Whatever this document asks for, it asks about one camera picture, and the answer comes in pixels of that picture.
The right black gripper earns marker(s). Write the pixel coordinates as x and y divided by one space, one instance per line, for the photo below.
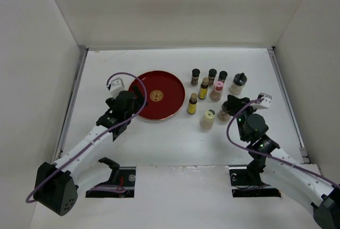
235 102

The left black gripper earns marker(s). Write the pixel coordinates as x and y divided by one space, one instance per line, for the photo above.
138 96

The cream squeeze bottle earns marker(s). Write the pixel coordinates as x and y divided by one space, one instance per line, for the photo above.
207 119

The yellow label bottle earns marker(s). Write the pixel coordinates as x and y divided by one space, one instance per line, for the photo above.
192 105
203 88

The yellow label bottle front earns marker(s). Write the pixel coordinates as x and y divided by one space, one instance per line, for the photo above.
192 105

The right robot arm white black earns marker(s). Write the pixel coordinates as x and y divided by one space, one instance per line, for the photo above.
271 165

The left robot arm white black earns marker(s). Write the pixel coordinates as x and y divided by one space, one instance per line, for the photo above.
56 185

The dark lid nut jar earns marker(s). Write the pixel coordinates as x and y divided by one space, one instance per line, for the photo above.
224 112

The red round tray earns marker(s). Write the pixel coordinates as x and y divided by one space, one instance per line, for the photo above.
165 94

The pink lid spice jar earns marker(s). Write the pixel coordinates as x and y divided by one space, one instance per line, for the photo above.
216 93

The black grinder top jar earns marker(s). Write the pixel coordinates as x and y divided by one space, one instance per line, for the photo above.
238 83

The black cap spice jar right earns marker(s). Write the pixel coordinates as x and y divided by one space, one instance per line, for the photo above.
222 76

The black cap spice jar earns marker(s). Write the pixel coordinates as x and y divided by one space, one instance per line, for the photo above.
195 77
211 76
222 76

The black cap spice jar left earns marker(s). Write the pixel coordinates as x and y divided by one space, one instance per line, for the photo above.
195 77

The black cap spice jar middle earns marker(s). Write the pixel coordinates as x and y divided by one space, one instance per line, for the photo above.
211 76

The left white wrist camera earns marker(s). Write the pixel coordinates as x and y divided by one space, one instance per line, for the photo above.
115 86

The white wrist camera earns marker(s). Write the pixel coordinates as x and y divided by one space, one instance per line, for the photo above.
115 86
264 101

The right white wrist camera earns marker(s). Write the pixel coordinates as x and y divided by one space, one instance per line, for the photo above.
264 101

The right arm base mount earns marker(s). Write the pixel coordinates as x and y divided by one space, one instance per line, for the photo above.
245 186

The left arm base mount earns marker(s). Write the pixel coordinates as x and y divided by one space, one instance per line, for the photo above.
120 183

